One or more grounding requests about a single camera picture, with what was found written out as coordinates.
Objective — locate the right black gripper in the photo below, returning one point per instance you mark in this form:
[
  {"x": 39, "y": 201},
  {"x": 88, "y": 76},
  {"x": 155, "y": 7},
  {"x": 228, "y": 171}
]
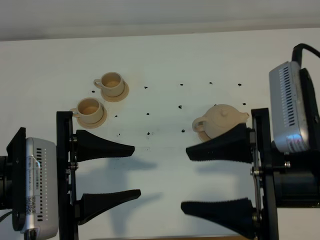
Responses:
[{"x": 286, "y": 180}]

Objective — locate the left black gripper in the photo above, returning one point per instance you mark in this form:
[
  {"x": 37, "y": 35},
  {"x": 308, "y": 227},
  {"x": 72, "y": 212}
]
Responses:
[{"x": 73, "y": 212}]

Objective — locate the beige teapot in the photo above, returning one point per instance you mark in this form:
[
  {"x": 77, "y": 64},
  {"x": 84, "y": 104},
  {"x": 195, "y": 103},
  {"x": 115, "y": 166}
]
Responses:
[{"x": 218, "y": 120}]

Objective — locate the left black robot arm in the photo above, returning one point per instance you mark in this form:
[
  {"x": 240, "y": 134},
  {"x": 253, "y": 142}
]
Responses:
[{"x": 38, "y": 181}]

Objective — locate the round beige teapot coaster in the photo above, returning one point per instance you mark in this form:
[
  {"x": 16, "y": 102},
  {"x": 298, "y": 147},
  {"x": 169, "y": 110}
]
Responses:
[{"x": 203, "y": 136}]

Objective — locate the near beige saucer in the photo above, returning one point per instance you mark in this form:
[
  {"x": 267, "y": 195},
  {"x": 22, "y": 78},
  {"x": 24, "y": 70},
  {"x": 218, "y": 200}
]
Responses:
[{"x": 93, "y": 125}]

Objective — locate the beige saucer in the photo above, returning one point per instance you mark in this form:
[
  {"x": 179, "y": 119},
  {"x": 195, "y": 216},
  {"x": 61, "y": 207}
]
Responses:
[
  {"x": 93, "y": 125},
  {"x": 118, "y": 98}
]

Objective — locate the near beige teacup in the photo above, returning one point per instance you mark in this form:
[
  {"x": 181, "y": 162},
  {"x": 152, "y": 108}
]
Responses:
[{"x": 88, "y": 110}]

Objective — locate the beige teacup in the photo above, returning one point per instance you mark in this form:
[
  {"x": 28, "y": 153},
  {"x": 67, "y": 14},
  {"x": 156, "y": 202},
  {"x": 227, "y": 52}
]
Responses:
[
  {"x": 88, "y": 110},
  {"x": 111, "y": 84}
]

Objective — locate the far beige saucer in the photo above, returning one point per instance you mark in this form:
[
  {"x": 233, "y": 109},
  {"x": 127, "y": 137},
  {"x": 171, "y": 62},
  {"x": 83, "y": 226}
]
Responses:
[{"x": 118, "y": 98}]

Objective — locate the far beige teacup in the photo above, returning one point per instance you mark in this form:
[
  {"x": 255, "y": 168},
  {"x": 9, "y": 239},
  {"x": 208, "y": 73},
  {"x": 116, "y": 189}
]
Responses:
[{"x": 111, "y": 84}]

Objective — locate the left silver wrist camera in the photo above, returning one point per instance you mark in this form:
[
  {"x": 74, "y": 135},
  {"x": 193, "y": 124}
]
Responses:
[{"x": 29, "y": 186}]

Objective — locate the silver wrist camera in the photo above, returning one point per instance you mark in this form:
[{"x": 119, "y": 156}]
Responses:
[
  {"x": 288, "y": 111},
  {"x": 29, "y": 186}
]

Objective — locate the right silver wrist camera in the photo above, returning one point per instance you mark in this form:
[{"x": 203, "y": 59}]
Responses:
[{"x": 288, "y": 111}]

